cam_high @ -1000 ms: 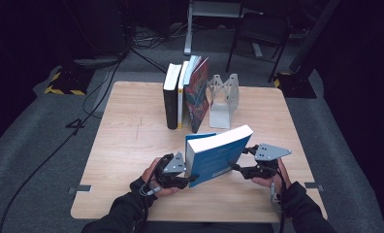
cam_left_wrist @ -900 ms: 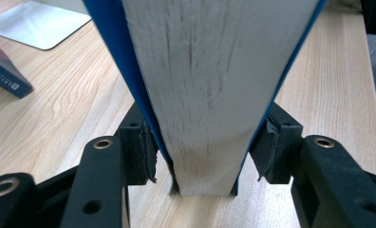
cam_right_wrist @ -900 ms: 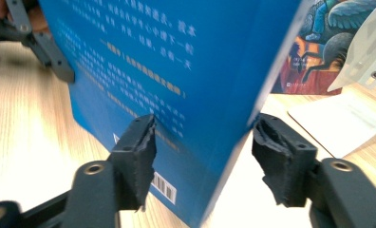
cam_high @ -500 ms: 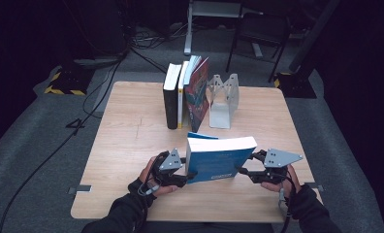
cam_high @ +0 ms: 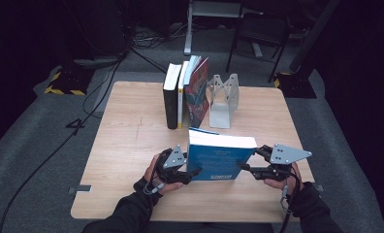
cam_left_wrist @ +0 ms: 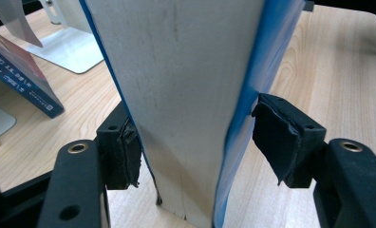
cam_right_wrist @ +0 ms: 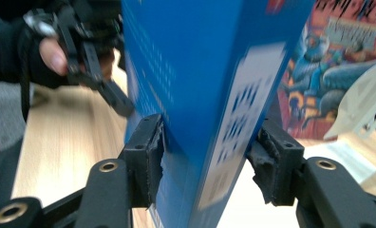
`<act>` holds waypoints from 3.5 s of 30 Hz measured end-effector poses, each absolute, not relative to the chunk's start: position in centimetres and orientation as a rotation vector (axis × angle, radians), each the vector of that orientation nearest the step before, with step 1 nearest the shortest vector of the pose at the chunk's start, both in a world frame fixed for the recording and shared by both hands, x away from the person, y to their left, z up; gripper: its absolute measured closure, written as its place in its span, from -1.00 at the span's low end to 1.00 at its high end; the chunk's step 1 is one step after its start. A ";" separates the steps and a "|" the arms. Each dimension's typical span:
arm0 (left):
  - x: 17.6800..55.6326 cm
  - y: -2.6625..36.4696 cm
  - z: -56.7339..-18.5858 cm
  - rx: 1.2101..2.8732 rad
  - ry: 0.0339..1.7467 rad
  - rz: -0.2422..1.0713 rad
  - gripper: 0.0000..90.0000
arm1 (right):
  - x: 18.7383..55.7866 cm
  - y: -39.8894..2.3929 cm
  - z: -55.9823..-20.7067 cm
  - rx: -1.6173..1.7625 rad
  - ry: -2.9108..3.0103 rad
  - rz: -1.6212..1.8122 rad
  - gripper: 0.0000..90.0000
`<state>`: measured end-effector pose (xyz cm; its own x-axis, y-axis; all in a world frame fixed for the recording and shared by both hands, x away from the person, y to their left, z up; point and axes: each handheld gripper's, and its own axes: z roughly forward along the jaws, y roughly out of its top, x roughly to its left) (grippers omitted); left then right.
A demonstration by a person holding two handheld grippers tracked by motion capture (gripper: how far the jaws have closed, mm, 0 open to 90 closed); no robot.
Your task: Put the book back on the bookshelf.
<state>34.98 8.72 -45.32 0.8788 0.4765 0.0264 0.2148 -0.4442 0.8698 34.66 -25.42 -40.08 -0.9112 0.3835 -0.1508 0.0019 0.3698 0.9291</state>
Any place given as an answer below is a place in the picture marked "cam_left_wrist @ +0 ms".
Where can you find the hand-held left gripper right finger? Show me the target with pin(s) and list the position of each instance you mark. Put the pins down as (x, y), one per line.
(287, 142)

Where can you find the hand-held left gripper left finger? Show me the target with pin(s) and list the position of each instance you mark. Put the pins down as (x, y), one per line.
(119, 155)

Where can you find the expandable metal bookend rack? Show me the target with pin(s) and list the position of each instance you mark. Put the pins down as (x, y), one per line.
(65, 50)

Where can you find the colourful illustrated book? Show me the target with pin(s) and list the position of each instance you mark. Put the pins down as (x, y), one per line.
(21, 76)

